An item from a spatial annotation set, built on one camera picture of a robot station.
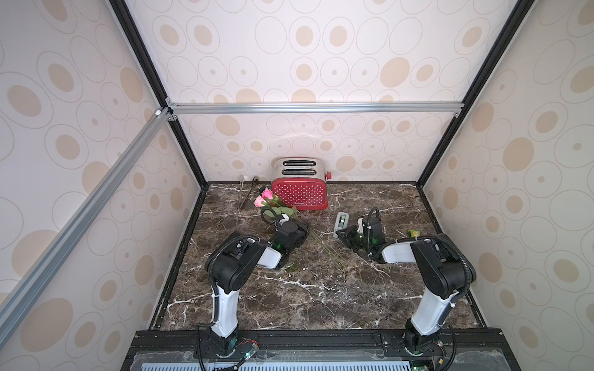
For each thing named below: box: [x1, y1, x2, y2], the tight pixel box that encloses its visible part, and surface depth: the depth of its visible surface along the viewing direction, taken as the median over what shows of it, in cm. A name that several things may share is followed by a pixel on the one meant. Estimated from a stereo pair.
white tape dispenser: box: [333, 211, 350, 239], surface depth 102 cm
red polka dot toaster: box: [271, 156, 332, 211], surface depth 104 cm
